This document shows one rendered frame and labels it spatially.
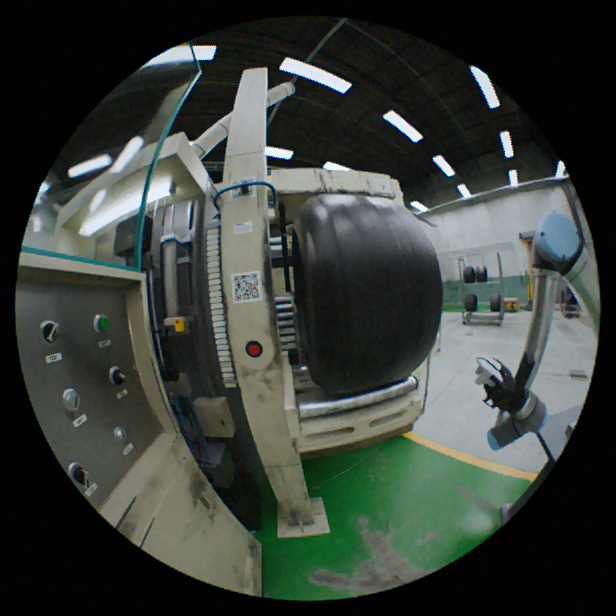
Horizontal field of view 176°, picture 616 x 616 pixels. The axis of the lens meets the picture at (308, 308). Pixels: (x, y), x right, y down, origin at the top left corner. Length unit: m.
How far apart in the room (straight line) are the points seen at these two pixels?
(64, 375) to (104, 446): 0.13
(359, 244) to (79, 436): 0.55
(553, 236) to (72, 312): 0.90
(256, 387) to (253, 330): 0.16
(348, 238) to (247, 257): 0.28
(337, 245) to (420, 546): 1.31
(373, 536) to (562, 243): 1.32
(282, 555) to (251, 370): 1.03
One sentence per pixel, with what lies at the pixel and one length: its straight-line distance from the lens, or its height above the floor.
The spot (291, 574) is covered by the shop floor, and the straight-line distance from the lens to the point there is 1.20.
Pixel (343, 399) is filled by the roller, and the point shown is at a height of 0.92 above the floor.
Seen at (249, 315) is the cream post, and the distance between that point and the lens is 0.49.
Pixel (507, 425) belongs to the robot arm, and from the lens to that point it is 0.72.
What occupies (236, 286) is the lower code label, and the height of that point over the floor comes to 1.22.
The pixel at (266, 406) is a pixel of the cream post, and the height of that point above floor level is 0.89.
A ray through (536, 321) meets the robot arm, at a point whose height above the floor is 1.05.
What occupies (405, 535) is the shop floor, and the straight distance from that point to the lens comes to 1.26.
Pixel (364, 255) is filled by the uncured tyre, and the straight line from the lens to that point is 0.31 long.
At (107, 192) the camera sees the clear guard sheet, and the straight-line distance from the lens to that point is 0.45.
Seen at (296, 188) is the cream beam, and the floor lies 1.66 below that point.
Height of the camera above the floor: 1.18
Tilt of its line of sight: 3 degrees down
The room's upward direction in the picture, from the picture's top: 6 degrees counter-clockwise
